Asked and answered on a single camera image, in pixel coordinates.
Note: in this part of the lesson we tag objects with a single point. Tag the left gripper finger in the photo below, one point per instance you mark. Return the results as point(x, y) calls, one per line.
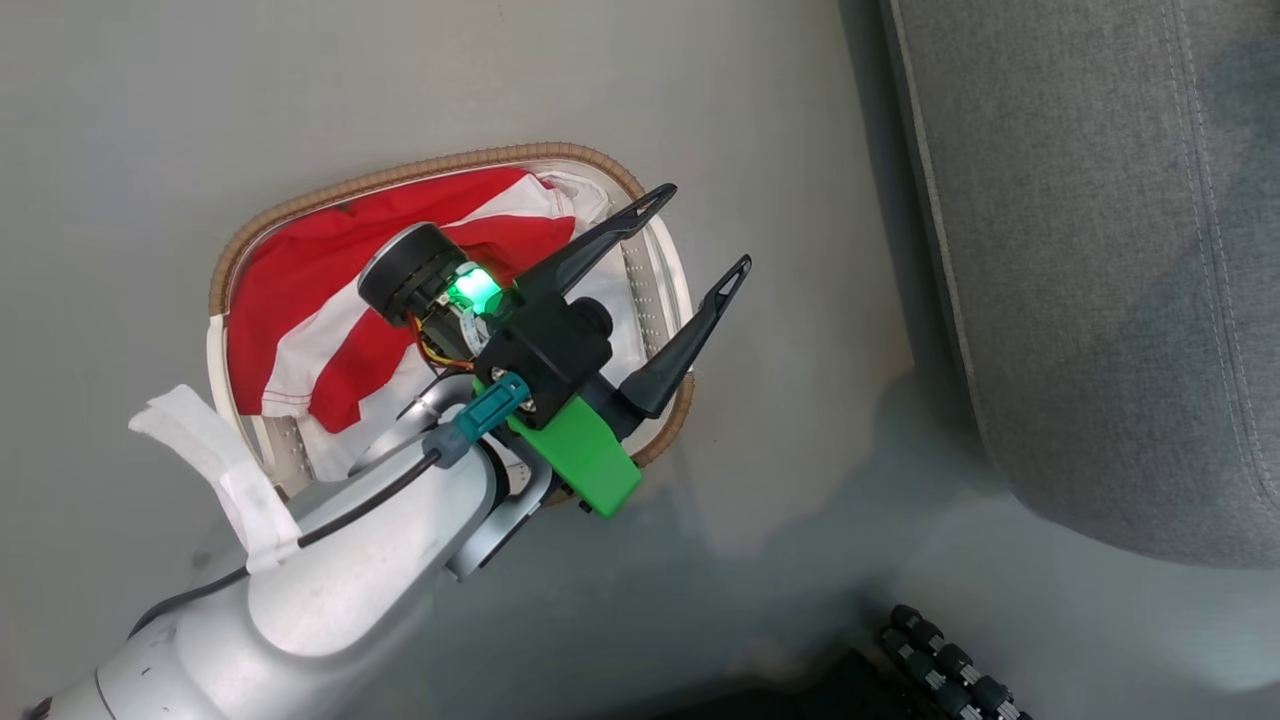
point(685, 345)
point(600, 242)

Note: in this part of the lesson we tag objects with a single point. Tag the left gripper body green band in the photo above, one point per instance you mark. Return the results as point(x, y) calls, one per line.
point(550, 345)

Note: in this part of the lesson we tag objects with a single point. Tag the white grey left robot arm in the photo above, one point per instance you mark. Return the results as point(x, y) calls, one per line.
point(340, 580)

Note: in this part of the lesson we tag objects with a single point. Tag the white basket woven brown rim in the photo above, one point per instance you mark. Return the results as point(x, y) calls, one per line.
point(665, 300)

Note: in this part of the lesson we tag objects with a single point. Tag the red and white clothing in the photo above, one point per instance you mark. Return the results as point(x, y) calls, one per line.
point(310, 270)

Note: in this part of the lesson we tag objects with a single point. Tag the white tape strip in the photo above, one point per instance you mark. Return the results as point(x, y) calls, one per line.
point(215, 450)

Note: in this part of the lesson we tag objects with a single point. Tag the black roller wheel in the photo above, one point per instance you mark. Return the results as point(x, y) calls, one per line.
point(950, 660)

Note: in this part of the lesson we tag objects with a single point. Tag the grey fabric sofa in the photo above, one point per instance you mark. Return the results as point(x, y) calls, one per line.
point(1100, 250)

